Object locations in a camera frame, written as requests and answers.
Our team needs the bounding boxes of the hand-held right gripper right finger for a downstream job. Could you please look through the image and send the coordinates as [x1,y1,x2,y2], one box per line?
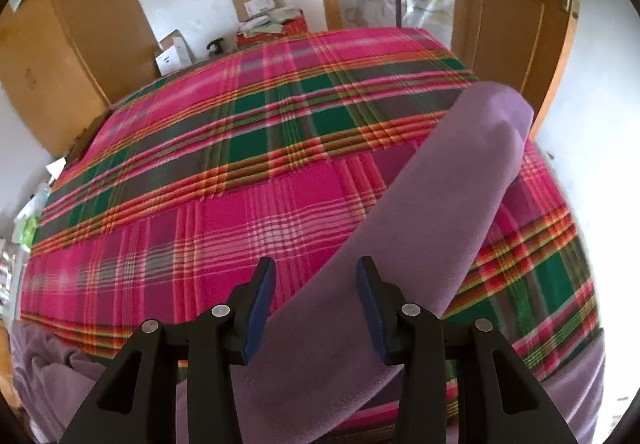
[356,256,576,444]

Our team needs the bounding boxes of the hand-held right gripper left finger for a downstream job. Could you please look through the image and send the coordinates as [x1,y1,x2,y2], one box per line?
[65,256,277,444]

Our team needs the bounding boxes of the plaid bed sheet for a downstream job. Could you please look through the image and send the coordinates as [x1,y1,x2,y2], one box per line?
[20,26,601,430]

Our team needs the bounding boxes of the small white box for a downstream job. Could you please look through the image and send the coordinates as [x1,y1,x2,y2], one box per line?
[155,30,195,76]

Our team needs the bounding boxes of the grey plastic parcels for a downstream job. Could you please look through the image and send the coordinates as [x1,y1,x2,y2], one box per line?
[237,8,301,36]

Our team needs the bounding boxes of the wooden wardrobe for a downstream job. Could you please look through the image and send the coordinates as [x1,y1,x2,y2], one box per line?
[0,0,163,157]

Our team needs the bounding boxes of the wooden door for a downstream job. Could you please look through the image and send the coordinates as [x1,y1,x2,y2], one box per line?
[452,0,586,142]

